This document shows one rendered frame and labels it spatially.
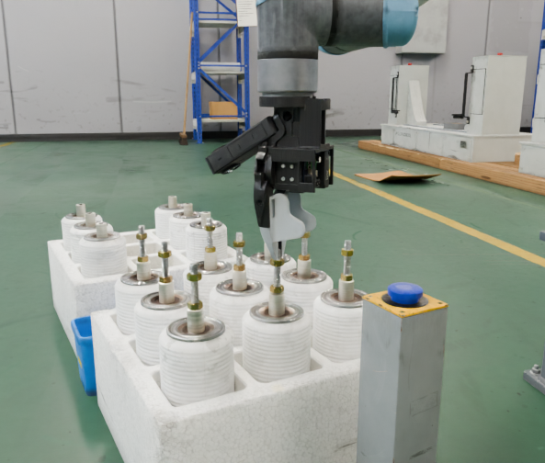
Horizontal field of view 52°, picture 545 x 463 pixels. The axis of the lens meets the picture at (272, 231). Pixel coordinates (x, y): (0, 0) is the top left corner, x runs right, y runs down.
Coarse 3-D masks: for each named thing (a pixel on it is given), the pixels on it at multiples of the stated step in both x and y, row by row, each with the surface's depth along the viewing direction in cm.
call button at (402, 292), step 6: (402, 282) 66; (390, 288) 65; (396, 288) 64; (402, 288) 64; (408, 288) 64; (414, 288) 64; (420, 288) 64; (390, 294) 64; (396, 294) 64; (402, 294) 63; (408, 294) 63; (414, 294) 63; (420, 294) 64; (396, 300) 64; (402, 300) 64; (408, 300) 64; (414, 300) 64
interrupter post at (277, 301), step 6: (270, 294) 77; (276, 294) 77; (282, 294) 77; (270, 300) 77; (276, 300) 76; (282, 300) 77; (270, 306) 77; (276, 306) 77; (282, 306) 77; (270, 312) 77; (276, 312) 77; (282, 312) 77
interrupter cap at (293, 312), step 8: (256, 304) 80; (264, 304) 80; (288, 304) 80; (296, 304) 80; (256, 312) 77; (264, 312) 78; (288, 312) 78; (296, 312) 77; (256, 320) 75; (264, 320) 75; (272, 320) 75; (280, 320) 75; (288, 320) 75; (296, 320) 75
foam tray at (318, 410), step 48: (96, 336) 95; (144, 384) 73; (240, 384) 75; (288, 384) 73; (336, 384) 76; (144, 432) 71; (192, 432) 66; (240, 432) 70; (288, 432) 73; (336, 432) 78
